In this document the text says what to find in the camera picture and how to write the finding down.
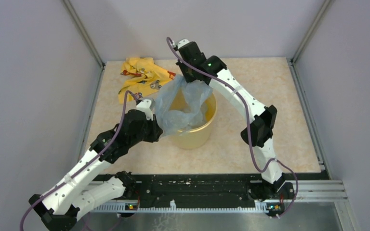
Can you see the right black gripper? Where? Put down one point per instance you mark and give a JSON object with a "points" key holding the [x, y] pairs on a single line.
{"points": [[188, 78]]}

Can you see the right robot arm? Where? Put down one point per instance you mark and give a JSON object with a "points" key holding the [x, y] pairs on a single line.
{"points": [[260, 119]]}

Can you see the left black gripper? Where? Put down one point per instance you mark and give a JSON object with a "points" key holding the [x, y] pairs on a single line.
{"points": [[156, 130]]}

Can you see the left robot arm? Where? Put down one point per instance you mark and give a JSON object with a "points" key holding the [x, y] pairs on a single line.
{"points": [[99, 165]]}

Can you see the white toothed cable strip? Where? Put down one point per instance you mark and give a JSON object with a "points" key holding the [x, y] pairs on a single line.
{"points": [[131, 208]]}

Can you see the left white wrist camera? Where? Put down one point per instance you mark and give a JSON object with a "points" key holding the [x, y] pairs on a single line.
{"points": [[146, 105]]}

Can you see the yellow plastic trash bin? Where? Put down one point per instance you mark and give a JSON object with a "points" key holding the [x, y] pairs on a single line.
{"points": [[198, 135]]}

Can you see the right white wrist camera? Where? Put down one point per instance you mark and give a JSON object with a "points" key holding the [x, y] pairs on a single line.
{"points": [[181, 43]]}

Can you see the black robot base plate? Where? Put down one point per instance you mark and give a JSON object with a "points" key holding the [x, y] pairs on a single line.
{"points": [[212, 190]]}

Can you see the aluminium frame rail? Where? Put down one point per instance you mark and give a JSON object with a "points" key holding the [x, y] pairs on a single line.
{"points": [[326, 191]]}

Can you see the blue plastic trash bag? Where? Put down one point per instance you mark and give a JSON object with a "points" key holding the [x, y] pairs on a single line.
{"points": [[178, 104]]}

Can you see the yellow printed cloth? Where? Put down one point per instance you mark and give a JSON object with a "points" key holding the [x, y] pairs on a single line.
{"points": [[144, 77]]}

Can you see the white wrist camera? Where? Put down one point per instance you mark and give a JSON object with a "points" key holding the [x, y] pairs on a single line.
{"points": [[181, 43], [146, 105]]}

